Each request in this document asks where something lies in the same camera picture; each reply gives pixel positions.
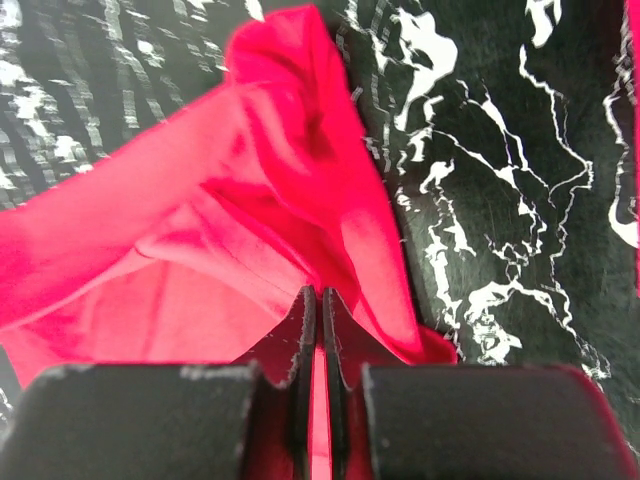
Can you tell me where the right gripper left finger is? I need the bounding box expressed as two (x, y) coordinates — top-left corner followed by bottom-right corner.
(1, 287), (316, 479)

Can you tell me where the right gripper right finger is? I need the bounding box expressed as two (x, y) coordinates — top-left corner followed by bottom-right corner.
(322, 289), (638, 479)

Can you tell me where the crimson t shirt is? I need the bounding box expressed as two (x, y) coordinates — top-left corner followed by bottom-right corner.
(625, 0), (639, 194)
(1, 5), (456, 479)

